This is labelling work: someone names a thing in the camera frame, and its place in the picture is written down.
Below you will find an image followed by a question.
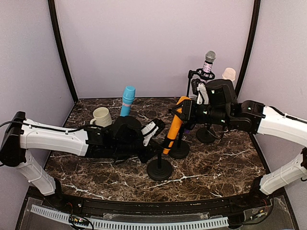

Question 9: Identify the orange toy microphone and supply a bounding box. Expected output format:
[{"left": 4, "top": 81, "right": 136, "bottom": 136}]
[{"left": 162, "top": 95, "right": 192, "bottom": 155}]

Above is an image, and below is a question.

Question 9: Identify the pink toy microphone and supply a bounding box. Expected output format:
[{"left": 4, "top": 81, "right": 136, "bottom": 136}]
[{"left": 222, "top": 68, "right": 236, "bottom": 81}]

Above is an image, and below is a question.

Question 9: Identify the black round-base orange mic stand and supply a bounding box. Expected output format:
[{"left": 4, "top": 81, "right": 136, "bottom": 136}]
[{"left": 147, "top": 140, "right": 173, "bottom": 181}]

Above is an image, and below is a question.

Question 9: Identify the black right corner post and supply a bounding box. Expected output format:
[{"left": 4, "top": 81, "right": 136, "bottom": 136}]
[{"left": 235, "top": 0, "right": 261, "bottom": 96}]

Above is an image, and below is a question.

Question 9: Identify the cream ceramic mug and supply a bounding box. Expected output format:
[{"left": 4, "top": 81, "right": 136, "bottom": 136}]
[{"left": 90, "top": 107, "right": 112, "bottom": 127}]

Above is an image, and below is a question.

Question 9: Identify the black corner post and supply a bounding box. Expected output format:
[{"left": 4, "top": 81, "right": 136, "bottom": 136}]
[
  {"left": 47, "top": 0, "right": 79, "bottom": 103},
  {"left": 235, "top": 0, "right": 261, "bottom": 96}
]

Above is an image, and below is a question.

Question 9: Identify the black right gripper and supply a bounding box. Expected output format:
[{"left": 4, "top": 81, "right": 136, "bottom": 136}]
[{"left": 174, "top": 98, "right": 232, "bottom": 126}]

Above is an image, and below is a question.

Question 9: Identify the black tripod mic stand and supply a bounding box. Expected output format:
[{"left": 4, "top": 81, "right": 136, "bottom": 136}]
[{"left": 187, "top": 69, "right": 215, "bottom": 96}]

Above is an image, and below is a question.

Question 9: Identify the blue toy microphone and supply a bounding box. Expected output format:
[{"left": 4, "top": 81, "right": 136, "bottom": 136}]
[{"left": 120, "top": 86, "right": 136, "bottom": 116}]

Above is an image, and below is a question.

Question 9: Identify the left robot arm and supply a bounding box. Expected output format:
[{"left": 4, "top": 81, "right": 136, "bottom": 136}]
[{"left": 0, "top": 111, "right": 165, "bottom": 209}]

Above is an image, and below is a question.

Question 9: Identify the black left corner post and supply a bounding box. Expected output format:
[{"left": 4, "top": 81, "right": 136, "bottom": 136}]
[{"left": 47, "top": 0, "right": 79, "bottom": 103}]

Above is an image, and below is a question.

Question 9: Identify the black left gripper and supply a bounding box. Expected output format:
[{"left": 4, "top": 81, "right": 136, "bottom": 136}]
[{"left": 113, "top": 137, "right": 164, "bottom": 164}]

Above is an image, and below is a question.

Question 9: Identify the black round-base pink mic stand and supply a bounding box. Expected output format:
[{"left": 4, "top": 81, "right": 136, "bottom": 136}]
[{"left": 196, "top": 125, "right": 216, "bottom": 144}]

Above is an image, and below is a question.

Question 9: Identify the black round-base purple mic stand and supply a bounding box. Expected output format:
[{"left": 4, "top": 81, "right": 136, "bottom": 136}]
[{"left": 169, "top": 133, "right": 190, "bottom": 159}]

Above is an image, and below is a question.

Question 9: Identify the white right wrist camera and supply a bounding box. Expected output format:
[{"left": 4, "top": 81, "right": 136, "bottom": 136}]
[{"left": 191, "top": 79, "right": 209, "bottom": 104}]

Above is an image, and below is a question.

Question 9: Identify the black front frame rail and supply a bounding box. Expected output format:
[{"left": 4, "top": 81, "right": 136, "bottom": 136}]
[{"left": 24, "top": 186, "right": 283, "bottom": 221}]

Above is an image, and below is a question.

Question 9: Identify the white slotted cable duct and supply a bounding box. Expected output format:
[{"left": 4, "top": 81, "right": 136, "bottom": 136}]
[{"left": 30, "top": 205, "right": 229, "bottom": 230}]

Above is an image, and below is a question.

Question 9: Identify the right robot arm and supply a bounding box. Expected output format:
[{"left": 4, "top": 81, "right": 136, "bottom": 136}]
[{"left": 163, "top": 79, "right": 307, "bottom": 208}]

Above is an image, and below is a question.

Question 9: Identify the silver glitter microphone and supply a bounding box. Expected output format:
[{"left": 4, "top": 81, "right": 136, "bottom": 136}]
[{"left": 201, "top": 50, "right": 216, "bottom": 81}]

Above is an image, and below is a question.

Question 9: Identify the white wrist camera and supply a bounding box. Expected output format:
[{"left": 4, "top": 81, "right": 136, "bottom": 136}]
[
  {"left": 141, "top": 118, "right": 165, "bottom": 147},
  {"left": 191, "top": 79, "right": 209, "bottom": 104}
]

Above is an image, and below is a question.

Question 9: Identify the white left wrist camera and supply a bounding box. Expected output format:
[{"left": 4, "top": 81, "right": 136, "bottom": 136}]
[{"left": 141, "top": 118, "right": 165, "bottom": 147}]

